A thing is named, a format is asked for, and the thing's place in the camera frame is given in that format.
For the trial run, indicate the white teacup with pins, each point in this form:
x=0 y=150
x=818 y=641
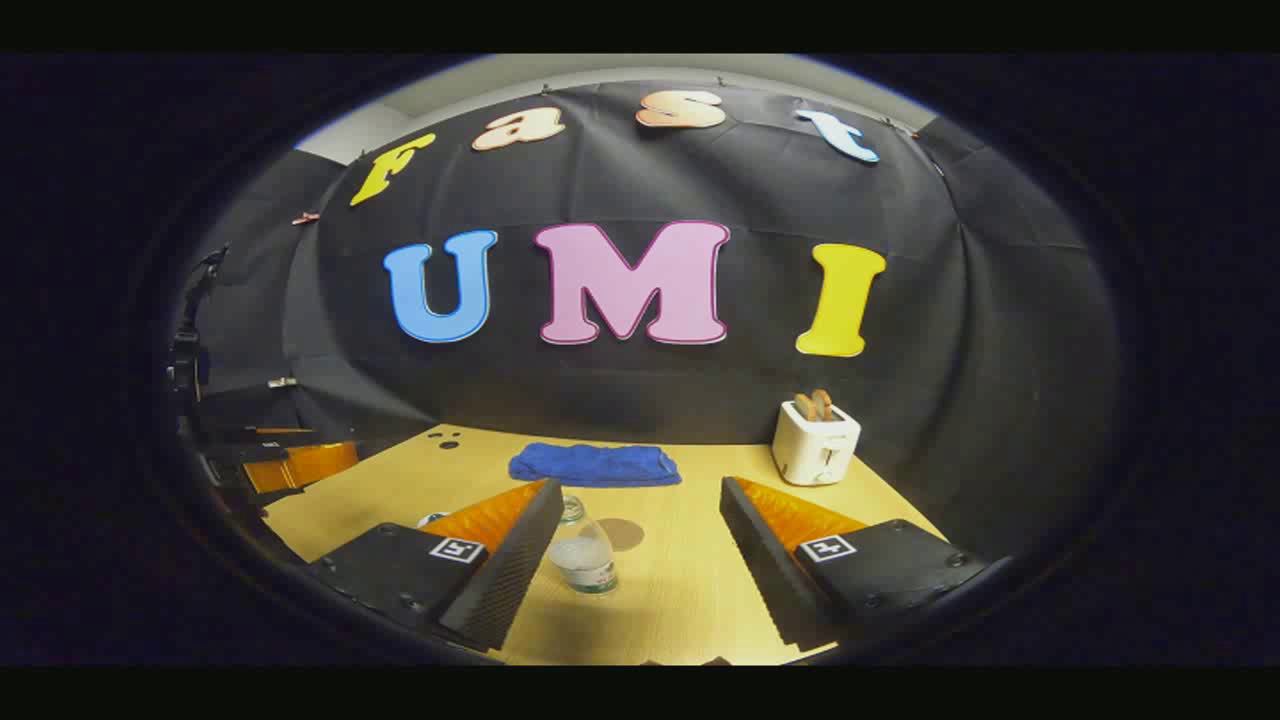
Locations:
x=432 y=519

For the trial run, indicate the black backdrop cloth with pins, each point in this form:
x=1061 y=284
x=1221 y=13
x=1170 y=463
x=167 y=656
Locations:
x=700 y=390

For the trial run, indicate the clear plastic water bottle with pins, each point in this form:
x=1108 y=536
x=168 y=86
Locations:
x=585 y=555

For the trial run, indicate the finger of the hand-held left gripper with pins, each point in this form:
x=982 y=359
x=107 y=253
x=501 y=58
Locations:
x=300 y=466
x=250 y=410

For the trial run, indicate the blue towel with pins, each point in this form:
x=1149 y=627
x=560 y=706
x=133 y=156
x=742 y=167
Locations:
x=595 y=465

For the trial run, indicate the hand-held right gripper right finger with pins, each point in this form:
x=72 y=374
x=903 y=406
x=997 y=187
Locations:
x=765 y=570

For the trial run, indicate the round brown coaster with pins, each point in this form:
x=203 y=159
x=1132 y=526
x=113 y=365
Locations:
x=625 y=536

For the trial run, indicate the brown toast slice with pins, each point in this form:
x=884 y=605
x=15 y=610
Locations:
x=803 y=407
x=823 y=402

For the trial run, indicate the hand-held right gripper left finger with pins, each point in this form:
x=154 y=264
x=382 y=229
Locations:
x=515 y=570

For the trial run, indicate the white toaster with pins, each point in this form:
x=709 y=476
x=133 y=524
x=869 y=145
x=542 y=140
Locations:
x=812 y=445

